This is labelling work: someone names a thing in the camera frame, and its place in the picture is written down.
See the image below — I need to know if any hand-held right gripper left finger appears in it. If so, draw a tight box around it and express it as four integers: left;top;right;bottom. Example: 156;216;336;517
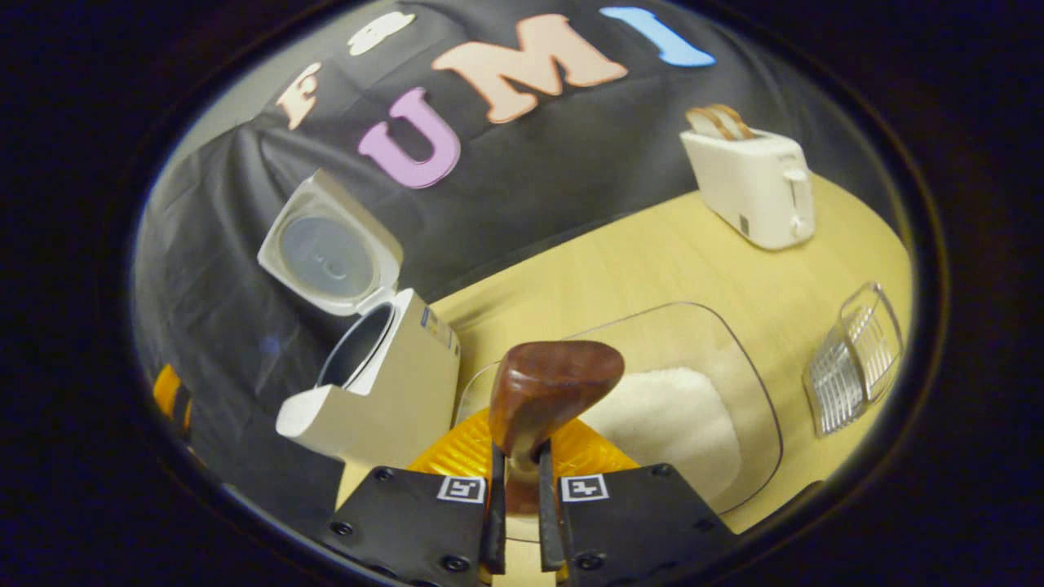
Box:
322;408;508;587

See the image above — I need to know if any brown wooden spoon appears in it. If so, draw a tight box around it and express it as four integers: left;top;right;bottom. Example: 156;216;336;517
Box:
488;340;626;519

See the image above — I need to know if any black backdrop cloth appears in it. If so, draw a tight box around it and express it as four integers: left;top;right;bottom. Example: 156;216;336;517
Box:
130;0;865;523

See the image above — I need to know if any white rice heap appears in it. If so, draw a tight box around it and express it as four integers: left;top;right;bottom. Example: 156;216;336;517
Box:
575;367;743;502

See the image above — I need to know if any clear plastic rice container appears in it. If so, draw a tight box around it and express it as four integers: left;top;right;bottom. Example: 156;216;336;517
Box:
453;302;784;543

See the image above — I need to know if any clear chopstick holder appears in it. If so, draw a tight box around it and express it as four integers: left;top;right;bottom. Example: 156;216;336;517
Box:
803;281;905;439

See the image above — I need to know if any toasted bread slice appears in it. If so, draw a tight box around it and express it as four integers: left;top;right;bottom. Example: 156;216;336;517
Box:
685;107;723;141
706;104;757;139

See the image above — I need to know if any white rice cooker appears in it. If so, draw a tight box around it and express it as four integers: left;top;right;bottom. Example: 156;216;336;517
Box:
257;169;462;470

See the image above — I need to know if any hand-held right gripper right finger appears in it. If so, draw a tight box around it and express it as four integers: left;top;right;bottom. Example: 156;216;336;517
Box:
538;417;739;587

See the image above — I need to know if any white toaster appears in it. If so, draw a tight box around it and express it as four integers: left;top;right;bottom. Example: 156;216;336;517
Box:
679;126;816;251

